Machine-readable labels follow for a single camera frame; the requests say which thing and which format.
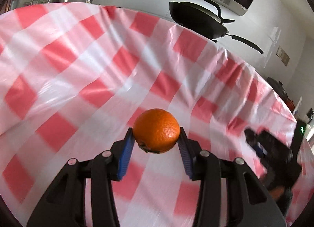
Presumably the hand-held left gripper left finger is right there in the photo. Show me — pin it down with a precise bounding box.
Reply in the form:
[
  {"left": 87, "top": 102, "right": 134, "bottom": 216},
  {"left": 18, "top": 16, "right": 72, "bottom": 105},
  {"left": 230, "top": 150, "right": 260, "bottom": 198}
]
[{"left": 26, "top": 128, "right": 135, "bottom": 227}]

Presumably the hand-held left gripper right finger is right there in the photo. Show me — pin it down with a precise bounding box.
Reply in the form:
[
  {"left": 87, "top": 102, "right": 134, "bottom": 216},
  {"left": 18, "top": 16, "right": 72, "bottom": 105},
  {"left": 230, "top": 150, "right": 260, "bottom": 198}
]
[{"left": 178, "top": 127, "right": 287, "bottom": 227}]

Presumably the red white checked tablecloth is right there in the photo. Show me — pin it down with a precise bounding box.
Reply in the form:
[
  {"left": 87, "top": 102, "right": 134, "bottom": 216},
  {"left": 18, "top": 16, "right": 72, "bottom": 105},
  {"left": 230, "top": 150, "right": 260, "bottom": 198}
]
[{"left": 0, "top": 3, "right": 314, "bottom": 227}]

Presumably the orange mandarin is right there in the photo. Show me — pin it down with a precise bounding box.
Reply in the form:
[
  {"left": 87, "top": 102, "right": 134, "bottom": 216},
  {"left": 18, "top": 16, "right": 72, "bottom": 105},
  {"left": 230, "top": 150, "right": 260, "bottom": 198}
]
[{"left": 132, "top": 109, "right": 181, "bottom": 154}]

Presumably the black pressure cooker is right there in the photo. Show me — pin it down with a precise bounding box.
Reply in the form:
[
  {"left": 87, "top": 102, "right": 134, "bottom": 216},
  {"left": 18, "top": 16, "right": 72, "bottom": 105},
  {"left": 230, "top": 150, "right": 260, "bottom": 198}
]
[{"left": 266, "top": 76, "right": 287, "bottom": 100}]

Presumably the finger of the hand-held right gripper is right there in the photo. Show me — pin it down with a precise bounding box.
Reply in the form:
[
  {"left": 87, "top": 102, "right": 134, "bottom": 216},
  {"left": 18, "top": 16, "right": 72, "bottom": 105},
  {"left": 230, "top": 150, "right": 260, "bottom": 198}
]
[{"left": 244, "top": 128, "right": 270, "bottom": 162}]

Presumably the red pot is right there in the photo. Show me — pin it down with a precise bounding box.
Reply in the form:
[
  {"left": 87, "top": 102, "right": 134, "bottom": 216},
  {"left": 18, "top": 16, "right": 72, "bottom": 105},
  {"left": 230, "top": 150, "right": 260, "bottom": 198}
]
[{"left": 286, "top": 97, "right": 296, "bottom": 112}]

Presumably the black wok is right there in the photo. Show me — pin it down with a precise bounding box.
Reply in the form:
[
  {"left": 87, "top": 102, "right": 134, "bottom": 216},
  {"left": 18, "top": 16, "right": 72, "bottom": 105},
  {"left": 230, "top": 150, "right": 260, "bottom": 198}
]
[{"left": 169, "top": 0, "right": 264, "bottom": 54}]

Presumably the wall socket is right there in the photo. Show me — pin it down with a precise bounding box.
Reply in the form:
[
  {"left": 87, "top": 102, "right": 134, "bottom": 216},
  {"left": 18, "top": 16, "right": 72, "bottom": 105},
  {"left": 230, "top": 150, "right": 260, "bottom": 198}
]
[{"left": 277, "top": 46, "right": 290, "bottom": 66}]

